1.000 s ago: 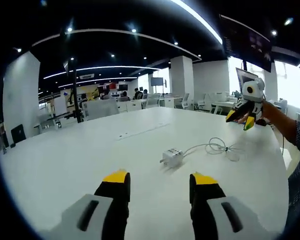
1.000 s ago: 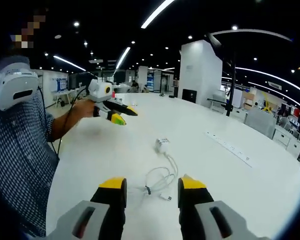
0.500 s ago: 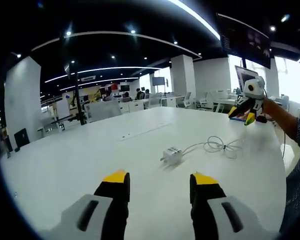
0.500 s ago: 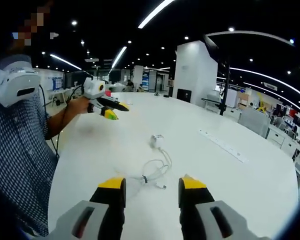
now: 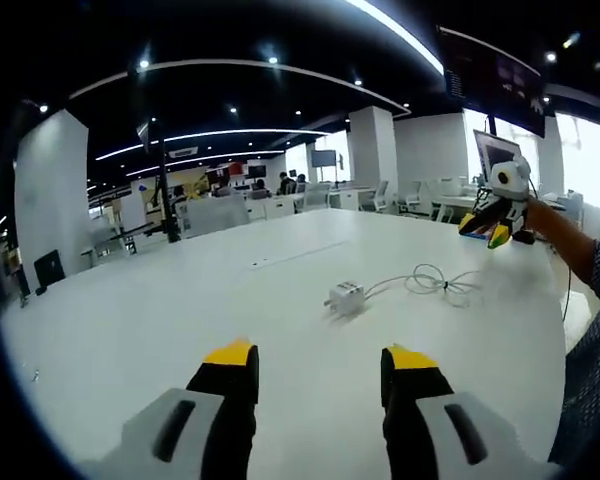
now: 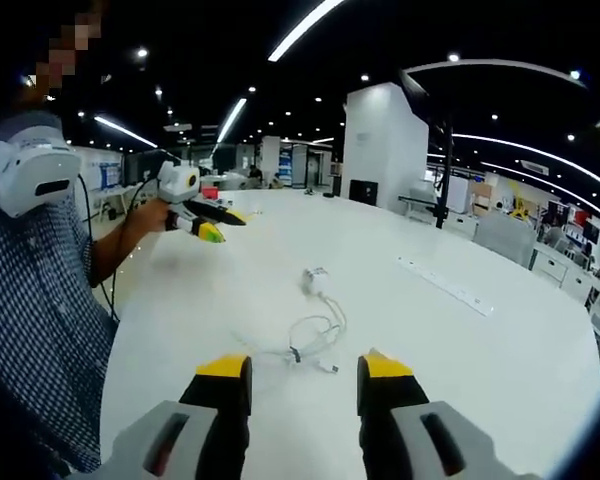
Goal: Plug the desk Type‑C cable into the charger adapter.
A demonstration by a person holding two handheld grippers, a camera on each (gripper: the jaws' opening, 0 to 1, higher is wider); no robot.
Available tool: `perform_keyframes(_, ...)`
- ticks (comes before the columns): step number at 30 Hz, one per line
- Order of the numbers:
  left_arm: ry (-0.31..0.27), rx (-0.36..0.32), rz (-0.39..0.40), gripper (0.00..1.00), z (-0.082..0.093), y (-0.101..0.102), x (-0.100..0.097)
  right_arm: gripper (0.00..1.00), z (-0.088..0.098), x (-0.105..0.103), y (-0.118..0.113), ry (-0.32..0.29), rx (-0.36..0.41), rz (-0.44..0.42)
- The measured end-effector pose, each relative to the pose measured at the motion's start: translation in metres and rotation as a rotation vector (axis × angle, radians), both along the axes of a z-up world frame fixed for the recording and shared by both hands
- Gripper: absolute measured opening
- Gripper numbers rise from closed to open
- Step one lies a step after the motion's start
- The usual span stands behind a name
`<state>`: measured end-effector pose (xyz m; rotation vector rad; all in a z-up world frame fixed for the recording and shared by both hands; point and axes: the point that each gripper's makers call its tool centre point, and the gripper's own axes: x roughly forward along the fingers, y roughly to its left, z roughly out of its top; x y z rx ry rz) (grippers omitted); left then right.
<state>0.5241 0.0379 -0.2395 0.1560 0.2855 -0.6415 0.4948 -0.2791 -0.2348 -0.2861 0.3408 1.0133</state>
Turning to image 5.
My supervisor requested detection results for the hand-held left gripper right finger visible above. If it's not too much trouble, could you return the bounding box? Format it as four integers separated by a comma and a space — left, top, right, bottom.
380, 342, 504, 480

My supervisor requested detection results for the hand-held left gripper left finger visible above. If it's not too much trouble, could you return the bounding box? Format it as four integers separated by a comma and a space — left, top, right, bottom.
99, 337, 261, 480

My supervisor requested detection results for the white Type-C cable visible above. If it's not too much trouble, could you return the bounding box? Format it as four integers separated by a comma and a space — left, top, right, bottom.
361, 263, 485, 310

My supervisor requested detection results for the white charger adapter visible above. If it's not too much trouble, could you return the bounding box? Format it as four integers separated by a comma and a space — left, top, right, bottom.
322, 280, 368, 320

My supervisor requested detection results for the white desk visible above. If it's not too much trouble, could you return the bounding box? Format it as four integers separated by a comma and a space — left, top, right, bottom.
0, 206, 570, 480

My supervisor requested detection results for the blue pink packet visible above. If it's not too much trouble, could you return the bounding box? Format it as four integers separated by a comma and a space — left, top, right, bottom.
458, 225, 497, 242

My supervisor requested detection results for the open laptop screen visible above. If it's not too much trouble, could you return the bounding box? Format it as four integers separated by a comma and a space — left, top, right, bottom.
472, 128, 525, 177

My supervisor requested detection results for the large hanging dark screen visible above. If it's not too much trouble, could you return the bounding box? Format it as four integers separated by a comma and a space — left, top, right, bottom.
436, 24, 547, 140

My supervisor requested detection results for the person's checkered shirt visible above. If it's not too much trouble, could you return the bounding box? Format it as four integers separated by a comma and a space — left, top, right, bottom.
546, 208, 600, 469

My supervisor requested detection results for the black monitor on stand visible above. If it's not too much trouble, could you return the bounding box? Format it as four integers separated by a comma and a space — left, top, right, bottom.
309, 148, 339, 171

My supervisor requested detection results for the grey chair back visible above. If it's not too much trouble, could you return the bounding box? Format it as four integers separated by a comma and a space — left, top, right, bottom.
186, 196, 252, 237

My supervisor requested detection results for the black light stand pole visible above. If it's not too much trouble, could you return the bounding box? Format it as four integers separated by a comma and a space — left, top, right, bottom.
149, 118, 182, 245

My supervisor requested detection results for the white square pillar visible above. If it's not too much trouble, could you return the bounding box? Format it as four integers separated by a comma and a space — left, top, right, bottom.
13, 108, 90, 297

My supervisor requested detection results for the thin dark device cable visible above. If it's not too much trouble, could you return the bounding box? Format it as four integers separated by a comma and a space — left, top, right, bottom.
559, 242, 576, 324

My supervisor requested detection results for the yellow frame object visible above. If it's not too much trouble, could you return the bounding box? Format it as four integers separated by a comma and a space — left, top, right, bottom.
171, 168, 212, 202

